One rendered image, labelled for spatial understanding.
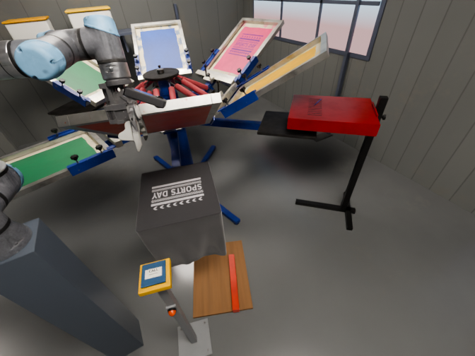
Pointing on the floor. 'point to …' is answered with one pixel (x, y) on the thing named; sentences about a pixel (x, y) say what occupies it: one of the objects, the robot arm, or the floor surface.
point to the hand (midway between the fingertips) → (145, 145)
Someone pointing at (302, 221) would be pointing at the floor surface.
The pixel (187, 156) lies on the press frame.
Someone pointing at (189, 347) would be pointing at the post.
